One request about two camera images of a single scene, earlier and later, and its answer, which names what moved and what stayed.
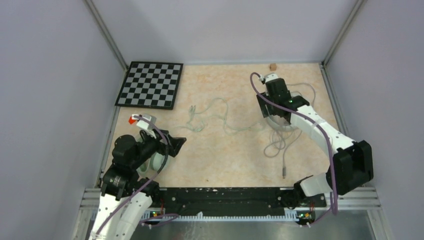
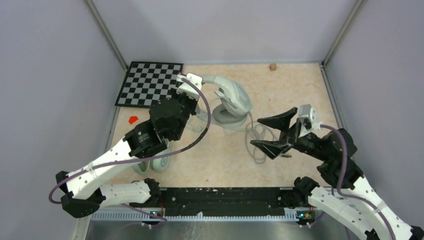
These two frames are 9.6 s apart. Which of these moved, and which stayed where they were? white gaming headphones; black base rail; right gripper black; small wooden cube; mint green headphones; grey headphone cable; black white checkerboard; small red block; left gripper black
Moved: grey headphone cable; left gripper black; white gaming headphones; right gripper black
Stayed: black base rail; black white checkerboard; mint green headphones; small red block; small wooden cube
